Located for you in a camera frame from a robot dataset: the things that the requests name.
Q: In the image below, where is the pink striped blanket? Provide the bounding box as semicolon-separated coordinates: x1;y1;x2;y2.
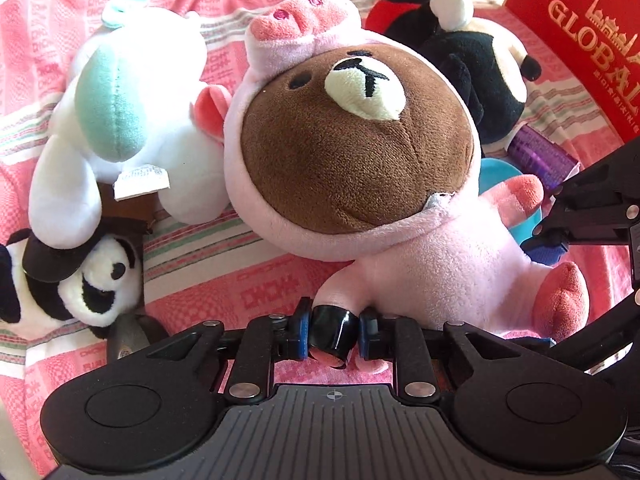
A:
0;0;640;461

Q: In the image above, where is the purple can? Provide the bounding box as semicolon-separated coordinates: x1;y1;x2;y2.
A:
507;122;581;196

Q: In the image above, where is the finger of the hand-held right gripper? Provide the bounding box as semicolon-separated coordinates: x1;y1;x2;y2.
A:
520;205;632;267
550;137;640;207

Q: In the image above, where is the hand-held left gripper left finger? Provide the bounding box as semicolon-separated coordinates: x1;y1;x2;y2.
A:
145;297;314;404

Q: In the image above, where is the black red yellow plush toy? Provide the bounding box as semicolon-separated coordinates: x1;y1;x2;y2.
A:
365;0;544;147

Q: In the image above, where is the white mint plush toy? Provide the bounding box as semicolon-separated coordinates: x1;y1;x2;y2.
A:
27;0;233;251

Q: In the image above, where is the red cardboard box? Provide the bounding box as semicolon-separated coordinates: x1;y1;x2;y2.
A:
502;0;640;143

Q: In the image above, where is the blue plastic disc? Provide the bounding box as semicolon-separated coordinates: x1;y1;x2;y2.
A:
477;157;545;252

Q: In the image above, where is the black white panda plush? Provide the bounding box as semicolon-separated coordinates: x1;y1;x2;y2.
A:
0;227;146;341

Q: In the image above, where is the brown wooden block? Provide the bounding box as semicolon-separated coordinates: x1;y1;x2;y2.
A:
96;184;157;235

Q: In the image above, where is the brown bear pink suit plush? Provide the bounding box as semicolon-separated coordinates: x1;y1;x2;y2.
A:
192;0;591;374

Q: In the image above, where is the black glossy band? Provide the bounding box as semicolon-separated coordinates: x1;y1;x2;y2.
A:
306;304;364;362

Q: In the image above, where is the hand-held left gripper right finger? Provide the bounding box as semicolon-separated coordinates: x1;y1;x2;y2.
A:
359;307;516;402

